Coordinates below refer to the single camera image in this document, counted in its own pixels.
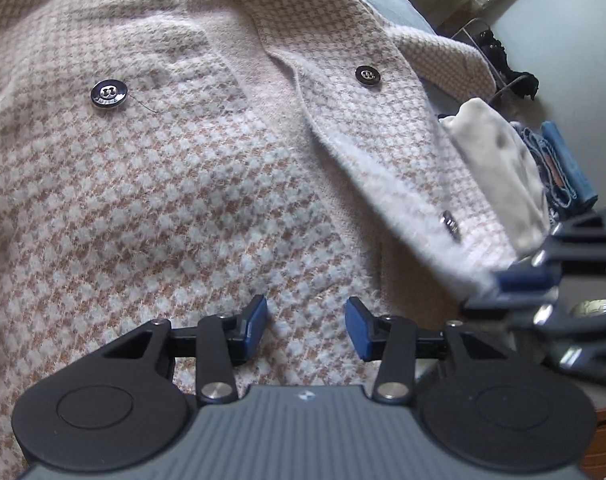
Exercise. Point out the black garment pile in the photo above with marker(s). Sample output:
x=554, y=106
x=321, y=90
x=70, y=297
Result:
x=503, y=60

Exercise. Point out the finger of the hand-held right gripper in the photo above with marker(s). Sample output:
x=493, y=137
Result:
x=533, y=278
x=513, y=307

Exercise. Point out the folded cream garment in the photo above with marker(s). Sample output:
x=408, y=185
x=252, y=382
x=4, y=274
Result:
x=498, y=175

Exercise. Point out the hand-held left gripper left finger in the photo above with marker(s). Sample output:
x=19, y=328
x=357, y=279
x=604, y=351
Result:
x=257, y=325

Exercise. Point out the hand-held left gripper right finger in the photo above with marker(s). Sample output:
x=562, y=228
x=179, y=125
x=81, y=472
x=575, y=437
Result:
x=359, y=327

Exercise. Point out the folded blue jeans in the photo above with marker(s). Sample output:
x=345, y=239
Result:
x=568, y=160

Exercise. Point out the round silver object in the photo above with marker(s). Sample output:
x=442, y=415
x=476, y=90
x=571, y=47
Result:
x=590, y=308

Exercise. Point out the beige ribbed sweater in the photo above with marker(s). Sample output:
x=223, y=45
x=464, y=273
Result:
x=158, y=185

